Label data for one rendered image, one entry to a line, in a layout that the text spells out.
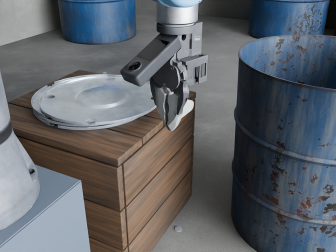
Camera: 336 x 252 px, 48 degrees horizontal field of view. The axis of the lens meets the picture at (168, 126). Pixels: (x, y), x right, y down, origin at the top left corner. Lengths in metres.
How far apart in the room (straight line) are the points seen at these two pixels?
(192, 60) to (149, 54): 0.08
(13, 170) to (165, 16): 0.36
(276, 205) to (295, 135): 0.19
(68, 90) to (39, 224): 0.57
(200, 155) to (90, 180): 0.67
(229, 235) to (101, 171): 0.46
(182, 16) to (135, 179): 0.36
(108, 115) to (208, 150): 0.67
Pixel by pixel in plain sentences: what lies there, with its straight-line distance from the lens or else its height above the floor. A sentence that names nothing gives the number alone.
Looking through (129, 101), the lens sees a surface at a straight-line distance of 0.89.
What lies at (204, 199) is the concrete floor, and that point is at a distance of 1.18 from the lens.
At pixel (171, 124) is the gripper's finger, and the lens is 0.73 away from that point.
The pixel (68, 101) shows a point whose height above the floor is 0.38.
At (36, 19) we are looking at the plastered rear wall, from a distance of 3.23.
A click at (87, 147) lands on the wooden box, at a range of 0.77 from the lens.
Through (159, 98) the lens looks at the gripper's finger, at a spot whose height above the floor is 0.44.
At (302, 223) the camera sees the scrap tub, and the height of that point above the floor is 0.15.
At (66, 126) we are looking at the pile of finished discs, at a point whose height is 0.36.
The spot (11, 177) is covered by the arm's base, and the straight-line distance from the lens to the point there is 0.44.
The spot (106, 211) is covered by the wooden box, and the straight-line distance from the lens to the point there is 0.82.
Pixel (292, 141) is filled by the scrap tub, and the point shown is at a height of 0.35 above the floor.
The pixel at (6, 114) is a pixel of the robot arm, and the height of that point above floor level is 0.56.
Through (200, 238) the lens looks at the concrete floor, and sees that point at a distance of 1.06.
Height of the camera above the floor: 0.74
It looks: 28 degrees down
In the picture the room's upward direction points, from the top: straight up
